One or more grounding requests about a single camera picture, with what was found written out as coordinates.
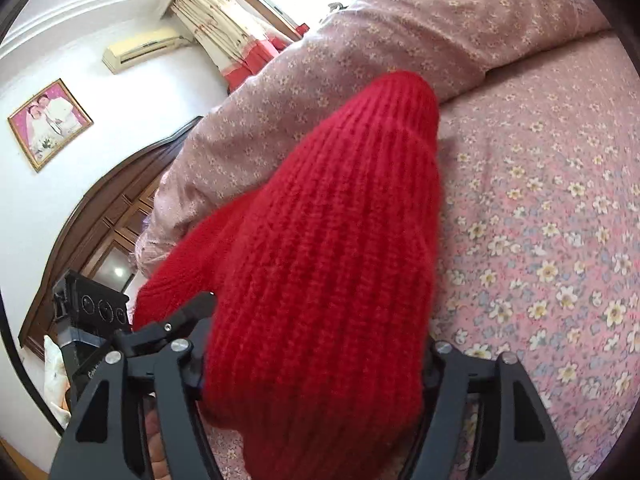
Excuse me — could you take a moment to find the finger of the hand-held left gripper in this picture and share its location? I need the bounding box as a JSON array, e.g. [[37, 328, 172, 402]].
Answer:
[[112, 291, 219, 359]]

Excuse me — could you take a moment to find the pink floral quilt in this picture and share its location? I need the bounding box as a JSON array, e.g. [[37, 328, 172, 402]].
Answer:
[[134, 0, 613, 281]]

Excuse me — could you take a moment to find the red knitted sweater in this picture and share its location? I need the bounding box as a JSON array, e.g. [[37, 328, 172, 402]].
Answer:
[[132, 71, 443, 480]]

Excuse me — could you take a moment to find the dark wooden headboard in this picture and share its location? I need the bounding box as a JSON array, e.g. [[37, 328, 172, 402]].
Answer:
[[19, 115, 203, 361]]

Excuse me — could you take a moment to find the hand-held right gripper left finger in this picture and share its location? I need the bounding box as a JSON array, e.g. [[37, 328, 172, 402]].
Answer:
[[49, 337, 223, 480]]

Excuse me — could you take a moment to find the framed wall photo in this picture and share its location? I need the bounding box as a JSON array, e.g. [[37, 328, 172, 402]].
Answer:
[[7, 78, 94, 173]]

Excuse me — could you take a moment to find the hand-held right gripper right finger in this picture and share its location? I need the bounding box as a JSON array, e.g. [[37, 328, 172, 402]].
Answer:
[[400, 340, 572, 480]]

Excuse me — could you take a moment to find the cream and red curtain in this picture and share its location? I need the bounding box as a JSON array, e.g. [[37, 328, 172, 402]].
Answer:
[[170, 0, 308, 95]]

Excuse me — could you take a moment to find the white air conditioner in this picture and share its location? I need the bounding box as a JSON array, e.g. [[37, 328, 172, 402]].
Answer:
[[101, 27, 187, 75]]

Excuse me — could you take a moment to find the person's left hand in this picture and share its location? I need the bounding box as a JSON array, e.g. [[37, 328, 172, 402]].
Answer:
[[144, 394, 170, 480]]

